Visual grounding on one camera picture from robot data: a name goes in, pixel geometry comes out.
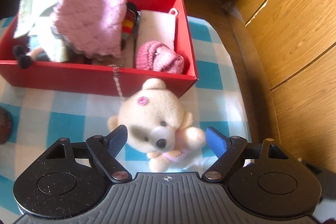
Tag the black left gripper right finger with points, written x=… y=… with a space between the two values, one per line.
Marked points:
x=229 y=151

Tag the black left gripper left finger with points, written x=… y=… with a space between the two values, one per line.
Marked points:
x=104 y=150

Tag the cream teddy bear pink dress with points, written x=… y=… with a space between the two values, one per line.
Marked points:
x=158 y=125

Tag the light green soft towel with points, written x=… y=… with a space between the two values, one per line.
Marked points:
x=34 y=19

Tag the red cardboard box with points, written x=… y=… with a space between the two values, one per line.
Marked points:
x=97 y=79

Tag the dark pink knitted hat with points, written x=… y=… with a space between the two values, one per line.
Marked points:
x=158 y=57

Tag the blue drink can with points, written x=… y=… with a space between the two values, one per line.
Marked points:
x=6 y=125

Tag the pink knitted cloth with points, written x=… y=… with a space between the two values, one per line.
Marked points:
x=91 y=27

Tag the colourful striped sock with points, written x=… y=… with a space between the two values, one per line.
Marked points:
x=129 y=22

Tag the wooden wardrobe doors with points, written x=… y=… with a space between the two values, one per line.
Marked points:
x=289 y=51

